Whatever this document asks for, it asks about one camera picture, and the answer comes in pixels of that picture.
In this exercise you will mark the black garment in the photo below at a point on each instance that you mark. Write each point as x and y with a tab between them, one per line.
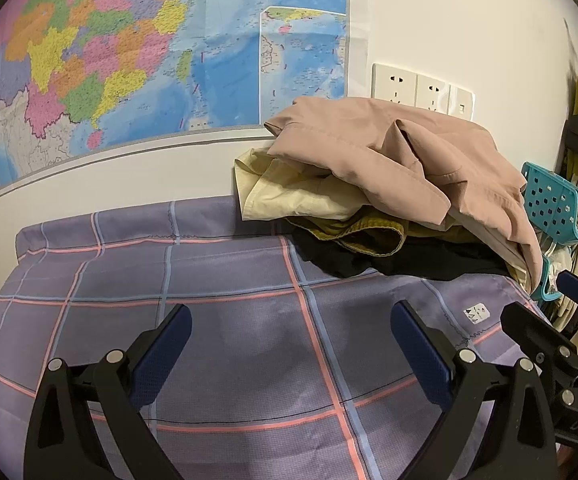
424	257

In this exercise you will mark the purple plaid bed sheet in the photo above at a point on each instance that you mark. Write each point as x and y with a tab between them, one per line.
289	373

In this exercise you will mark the white wall socket left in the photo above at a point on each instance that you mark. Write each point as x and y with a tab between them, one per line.
393	84

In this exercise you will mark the white wall socket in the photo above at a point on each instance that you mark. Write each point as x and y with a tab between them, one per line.
393	84
432	94

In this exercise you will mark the white wall socket middle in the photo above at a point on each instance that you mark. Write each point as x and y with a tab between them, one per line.
432	94

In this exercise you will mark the cream yellow garment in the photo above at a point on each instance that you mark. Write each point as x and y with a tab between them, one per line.
269	188

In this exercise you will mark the pink zip jacket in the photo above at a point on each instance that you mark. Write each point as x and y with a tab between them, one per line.
413	164

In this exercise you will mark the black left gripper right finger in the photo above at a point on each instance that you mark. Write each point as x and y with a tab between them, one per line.
518	442

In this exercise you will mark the olive green garment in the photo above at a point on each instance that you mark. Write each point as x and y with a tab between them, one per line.
370	232

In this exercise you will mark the colourful wall map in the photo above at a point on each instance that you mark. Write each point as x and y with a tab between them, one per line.
87	79

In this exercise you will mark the teal perforated plastic basket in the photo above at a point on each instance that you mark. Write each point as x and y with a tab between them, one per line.
551	204

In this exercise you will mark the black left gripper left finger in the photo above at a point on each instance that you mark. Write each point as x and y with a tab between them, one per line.
62	441

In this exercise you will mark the white sheet label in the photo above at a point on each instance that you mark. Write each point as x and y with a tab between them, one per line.
478	313

